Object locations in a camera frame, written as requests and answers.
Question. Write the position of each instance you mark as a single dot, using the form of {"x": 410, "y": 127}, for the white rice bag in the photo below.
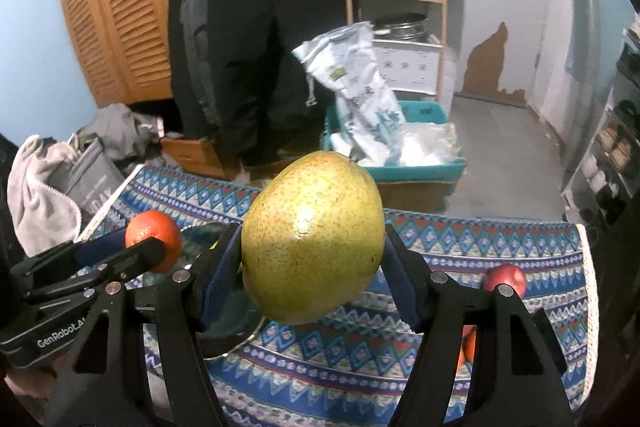
{"x": 355, "y": 91}

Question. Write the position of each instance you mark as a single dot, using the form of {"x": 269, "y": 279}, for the clear plastic bag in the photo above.
{"x": 424, "y": 144}

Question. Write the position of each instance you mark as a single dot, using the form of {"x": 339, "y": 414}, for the steel pot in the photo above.
{"x": 401, "y": 27}

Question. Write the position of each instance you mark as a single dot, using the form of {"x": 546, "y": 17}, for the white grey towel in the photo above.
{"x": 42, "y": 216}

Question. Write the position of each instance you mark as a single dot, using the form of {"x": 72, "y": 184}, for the grey shopping bag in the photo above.
{"x": 90, "y": 180}

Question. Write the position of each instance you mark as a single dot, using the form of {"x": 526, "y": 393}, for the white shoe rack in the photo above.
{"x": 606, "y": 178}

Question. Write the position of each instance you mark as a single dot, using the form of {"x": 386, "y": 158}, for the teal cardboard box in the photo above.
{"x": 414, "y": 111}

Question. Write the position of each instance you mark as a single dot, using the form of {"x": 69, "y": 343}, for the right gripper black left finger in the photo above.
{"x": 104, "y": 380}

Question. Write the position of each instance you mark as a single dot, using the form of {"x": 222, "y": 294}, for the dark glass plate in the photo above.
{"x": 238, "y": 321}

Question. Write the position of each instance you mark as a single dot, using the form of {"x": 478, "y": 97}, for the person's hand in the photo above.
{"x": 33, "y": 387}

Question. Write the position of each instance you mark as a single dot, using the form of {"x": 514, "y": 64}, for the grey crumpled clothing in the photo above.
{"x": 123, "y": 133}

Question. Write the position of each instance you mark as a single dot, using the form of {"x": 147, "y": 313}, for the small orange tangerine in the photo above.
{"x": 154, "y": 223}

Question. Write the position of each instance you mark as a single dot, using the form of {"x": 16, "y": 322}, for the black hanging coat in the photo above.
{"x": 236, "y": 80}

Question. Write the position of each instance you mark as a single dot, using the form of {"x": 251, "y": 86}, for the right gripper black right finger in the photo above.
{"x": 517, "y": 368}

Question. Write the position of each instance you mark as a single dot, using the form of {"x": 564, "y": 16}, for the blue patterned cloth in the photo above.
{"x": 351, "y": 367}

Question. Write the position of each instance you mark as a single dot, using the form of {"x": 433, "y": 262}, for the white storage basket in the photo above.
{"x": 408, "y": 66}

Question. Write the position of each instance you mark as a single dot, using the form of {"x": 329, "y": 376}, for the yellow green pear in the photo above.
{"x": 312, "y": 239}

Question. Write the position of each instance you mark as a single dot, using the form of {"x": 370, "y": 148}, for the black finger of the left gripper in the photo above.
{"x": 98, "y": 250}
{"x": 135, "y": 260}

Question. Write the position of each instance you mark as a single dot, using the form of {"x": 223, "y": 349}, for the red apple far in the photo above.
{"x": 506, "y": 274}

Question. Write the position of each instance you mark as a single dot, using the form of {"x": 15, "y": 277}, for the orange tangerine near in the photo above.
{"x": 467, "y": 350}

